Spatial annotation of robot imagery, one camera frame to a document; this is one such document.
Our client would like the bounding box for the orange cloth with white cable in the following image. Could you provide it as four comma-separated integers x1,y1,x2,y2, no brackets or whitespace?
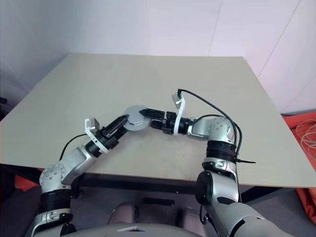
282,114,316,223

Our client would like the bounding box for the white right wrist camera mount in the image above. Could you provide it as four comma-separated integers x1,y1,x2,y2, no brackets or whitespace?
170,91,187,136

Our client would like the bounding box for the black table frame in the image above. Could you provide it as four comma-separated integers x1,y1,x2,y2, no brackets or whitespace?
37,167,282,206

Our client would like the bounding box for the grey motor end cover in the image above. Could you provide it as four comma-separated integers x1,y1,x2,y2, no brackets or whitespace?
122,105,153,132

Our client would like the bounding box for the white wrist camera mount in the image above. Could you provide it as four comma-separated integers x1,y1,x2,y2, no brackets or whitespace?
170,91,187,136
84,118,110,154

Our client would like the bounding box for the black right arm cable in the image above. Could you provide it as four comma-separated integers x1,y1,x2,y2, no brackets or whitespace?
177,88,256,203

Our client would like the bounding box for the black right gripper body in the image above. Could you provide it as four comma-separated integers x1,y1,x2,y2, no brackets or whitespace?
161,112,177,135

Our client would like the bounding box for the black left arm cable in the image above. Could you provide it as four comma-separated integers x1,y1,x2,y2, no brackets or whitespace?
60,133,87,160

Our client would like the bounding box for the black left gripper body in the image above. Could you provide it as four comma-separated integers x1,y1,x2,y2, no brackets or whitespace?
95,126,125,149

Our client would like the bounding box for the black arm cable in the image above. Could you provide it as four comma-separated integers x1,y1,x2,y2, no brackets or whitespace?
60,133,87,160
177,88,256,203

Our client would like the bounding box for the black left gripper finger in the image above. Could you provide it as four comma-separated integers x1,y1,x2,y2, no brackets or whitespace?
106,115,129,132
116,121,128,138

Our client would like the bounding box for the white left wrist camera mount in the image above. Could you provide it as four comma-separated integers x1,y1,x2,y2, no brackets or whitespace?
84,118,110,154

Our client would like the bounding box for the white coiled cable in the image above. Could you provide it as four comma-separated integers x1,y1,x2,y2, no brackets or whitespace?
296,118,316,159

